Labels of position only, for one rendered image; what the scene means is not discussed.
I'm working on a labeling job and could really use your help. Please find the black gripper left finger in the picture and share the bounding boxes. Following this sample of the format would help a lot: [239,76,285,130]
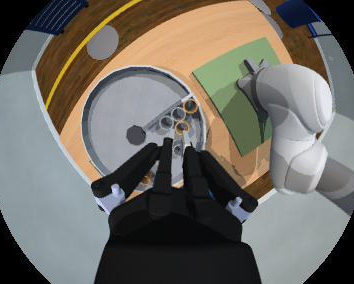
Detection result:
[91,128,175,222]

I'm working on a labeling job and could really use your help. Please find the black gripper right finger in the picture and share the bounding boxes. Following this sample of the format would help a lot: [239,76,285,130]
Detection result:
[180,130,259,224]

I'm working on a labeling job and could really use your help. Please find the bronze bushing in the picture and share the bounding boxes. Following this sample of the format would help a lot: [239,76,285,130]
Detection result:
[141,171,152,185]
[175,119,189,135]
[182,99,198,114]

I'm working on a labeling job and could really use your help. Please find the grey metal bushing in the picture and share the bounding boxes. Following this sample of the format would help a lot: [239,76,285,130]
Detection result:
[173,140,181,157]
[159,114,174,130]
[171,106,186,122]

